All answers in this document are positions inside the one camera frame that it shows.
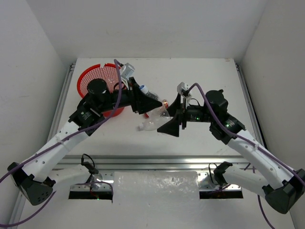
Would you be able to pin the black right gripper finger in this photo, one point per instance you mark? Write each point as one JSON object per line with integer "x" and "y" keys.
{"x": 172, "y": 127}
{"x": 173, "y": 107}

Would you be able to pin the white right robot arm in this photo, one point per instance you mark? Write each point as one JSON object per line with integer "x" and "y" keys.
{"x": 280, "y": 185}

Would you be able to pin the red label red cap bottle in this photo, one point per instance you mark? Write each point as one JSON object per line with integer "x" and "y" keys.
{"x": 159, "y": 111}

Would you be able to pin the red mesh plastic bin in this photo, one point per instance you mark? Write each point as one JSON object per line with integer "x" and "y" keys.
{"x": 107, "y": 72}

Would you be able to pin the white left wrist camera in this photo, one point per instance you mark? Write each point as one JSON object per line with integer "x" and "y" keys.
{"x": 126, "y": 72}

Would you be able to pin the aluminium front rail frame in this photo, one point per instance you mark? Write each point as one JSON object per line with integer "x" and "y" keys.
{"x": 152, "y": 164}

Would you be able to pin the clear bottle sideways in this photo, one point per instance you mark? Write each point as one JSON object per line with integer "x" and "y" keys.
{"x": 153, "y": 123}

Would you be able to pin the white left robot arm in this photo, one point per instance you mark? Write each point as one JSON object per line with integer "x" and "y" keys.
{"x": 82, "y": 123}

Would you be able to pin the clear bottle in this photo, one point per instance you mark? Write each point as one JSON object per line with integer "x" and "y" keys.
{"x": 154, "y": 100}

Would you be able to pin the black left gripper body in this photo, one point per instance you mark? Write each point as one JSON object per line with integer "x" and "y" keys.
{"x": 134, "y": 96}

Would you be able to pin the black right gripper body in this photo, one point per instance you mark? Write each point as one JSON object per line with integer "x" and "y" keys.
{"x": 187, "y": 113}

